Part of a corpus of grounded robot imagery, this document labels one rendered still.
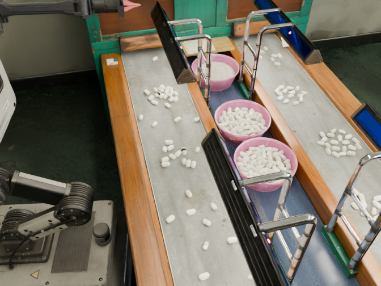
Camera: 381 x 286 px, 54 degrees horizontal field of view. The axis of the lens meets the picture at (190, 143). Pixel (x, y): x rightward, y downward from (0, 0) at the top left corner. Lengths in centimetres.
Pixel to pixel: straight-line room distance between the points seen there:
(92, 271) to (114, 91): 88
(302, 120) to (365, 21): 231
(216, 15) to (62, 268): 158
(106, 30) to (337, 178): 144
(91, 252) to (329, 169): 107
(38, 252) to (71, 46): 196
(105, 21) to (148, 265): 139
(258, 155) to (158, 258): 65
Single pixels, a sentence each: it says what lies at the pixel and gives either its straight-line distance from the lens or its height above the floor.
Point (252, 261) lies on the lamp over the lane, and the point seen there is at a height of 107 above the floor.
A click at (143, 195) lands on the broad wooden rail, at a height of 76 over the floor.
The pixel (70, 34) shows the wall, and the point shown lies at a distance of 322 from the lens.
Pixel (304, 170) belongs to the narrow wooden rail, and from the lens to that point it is 162.
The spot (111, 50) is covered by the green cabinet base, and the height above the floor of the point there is 78.
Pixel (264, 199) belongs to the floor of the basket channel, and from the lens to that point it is 160.
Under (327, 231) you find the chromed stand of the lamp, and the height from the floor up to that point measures 71.
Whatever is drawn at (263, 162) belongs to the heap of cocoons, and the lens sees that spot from 165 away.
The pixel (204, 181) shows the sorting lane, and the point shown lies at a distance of 154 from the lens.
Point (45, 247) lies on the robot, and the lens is 176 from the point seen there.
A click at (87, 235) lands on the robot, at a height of 48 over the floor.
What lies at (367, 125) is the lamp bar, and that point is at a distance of 142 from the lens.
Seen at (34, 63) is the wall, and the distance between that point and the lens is 337.
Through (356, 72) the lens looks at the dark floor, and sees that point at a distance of 375.
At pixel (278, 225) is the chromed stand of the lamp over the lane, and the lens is 100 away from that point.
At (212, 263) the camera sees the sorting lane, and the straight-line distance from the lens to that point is 135.
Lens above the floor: 194
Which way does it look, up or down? 45 degrees down
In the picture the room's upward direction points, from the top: straight up
